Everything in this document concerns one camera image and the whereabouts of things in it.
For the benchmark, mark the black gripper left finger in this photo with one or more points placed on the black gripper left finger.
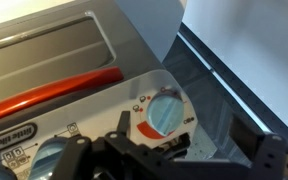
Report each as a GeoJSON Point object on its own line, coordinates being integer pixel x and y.
{"type": "Point", "coordinates": [127, 156]}

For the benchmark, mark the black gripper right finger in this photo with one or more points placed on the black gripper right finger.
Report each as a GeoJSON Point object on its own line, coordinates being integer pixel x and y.
{"type": "Point", "coordinates": [270, 156]}

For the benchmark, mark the grey toy oven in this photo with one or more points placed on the grey toy oven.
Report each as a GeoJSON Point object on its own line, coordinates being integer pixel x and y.
{"type": "Point", "coordinates": [100, 110]}

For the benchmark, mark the grey oven door with window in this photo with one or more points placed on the grey oven door with window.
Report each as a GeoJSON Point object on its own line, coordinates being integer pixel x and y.
{"type": "Point", "coordinates": [50, 56]}

